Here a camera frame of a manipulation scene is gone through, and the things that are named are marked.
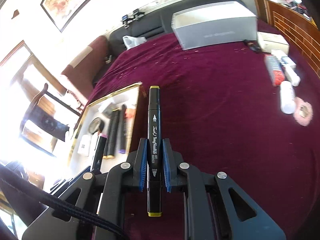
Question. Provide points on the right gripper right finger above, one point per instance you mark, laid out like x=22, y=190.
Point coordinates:
x=215, y=206

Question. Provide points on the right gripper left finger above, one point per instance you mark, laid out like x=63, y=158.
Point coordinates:
x=102, y=195

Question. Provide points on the black marker pink caps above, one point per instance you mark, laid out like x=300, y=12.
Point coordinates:
x=99, y=153

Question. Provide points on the black marker yellow caps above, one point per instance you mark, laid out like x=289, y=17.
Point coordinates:
x=154, y=154

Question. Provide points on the white pill bottle red label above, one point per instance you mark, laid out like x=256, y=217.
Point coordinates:
x=287, y=98

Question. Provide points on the black marker in tray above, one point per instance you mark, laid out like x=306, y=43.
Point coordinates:
x=122, y=127
x=110, y=146

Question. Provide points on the white small case in tray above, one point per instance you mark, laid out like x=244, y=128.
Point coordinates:
x=84, y=145

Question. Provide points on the gold rimmed tray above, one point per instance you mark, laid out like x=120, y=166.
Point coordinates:
x=134, y=97

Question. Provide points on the round compact in tray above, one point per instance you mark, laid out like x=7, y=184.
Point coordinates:
x=96, y=125

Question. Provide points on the wooden chair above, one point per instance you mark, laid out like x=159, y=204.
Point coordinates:
x=45, y=122

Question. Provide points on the maroon bed blanket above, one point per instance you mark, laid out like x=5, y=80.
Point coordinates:
x=222, y=113

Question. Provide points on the maroon pillow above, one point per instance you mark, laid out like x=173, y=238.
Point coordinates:
x=81, y=71

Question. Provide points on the pink fluffy hair clip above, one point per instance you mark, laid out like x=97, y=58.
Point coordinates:
x=303, y=113

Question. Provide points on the white plastic bag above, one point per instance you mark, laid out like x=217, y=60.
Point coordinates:
x=132, y=42

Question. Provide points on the white box red end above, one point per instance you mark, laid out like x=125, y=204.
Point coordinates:
x=274, y=69

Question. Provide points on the plain white bottle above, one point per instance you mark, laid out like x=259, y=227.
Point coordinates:
x=292, y=76

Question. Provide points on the white blue medicine box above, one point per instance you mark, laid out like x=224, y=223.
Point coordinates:
x=284, y=59

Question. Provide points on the small black box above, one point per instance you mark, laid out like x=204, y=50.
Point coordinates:
x=254, y=46

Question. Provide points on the black sofa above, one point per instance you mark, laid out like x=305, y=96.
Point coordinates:
x=153, y=24

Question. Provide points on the black charger on sofa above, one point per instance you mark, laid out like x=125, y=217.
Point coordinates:
x=127, y=19

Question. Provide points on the cream cardboard box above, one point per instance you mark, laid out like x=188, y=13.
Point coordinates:
x=269, y=41

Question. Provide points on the large grey shoe box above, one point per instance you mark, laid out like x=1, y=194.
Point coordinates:
x=215, y=23

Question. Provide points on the wooden headboard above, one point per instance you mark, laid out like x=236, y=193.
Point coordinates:
x=294, y=27

